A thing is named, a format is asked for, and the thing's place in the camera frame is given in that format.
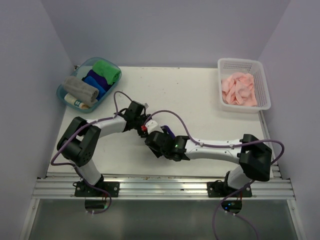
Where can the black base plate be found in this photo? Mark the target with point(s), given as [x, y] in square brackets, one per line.
[83, 190]
[219, 189]

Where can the aluminium mounting rail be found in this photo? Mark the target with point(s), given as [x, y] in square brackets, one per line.
[59, 186]

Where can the green rolled towel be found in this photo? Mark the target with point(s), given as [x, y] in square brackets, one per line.
[107, 70]

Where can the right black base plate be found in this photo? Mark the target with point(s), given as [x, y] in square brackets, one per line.
[219, 189]

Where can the pink towel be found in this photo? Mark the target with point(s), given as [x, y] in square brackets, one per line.
[239, 90]

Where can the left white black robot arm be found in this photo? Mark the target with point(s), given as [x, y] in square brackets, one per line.
[79, 141]

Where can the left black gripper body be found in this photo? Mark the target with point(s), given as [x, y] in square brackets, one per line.
[140, 120]

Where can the beige patterned rolled towel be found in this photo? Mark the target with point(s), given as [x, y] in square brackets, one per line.
[75, 102]

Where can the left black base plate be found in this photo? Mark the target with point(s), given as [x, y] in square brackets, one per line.
[83, 190]

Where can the purple towel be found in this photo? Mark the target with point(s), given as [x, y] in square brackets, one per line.
[168, 131]
[99, 79]

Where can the blue rolled towel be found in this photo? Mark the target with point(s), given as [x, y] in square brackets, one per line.
[92, 82]

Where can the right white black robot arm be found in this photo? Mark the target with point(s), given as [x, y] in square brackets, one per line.
[253, 161]

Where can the grey towel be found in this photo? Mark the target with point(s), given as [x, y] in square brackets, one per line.
[81, 90]

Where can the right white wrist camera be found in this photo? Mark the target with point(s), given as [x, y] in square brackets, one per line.
[153, 126]

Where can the white plastic basket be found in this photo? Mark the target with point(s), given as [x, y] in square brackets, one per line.
[228, 66]

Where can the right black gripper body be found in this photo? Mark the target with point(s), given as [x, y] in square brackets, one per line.
[159, 153]

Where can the purple rolled towel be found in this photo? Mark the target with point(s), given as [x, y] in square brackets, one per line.
[99, 79]

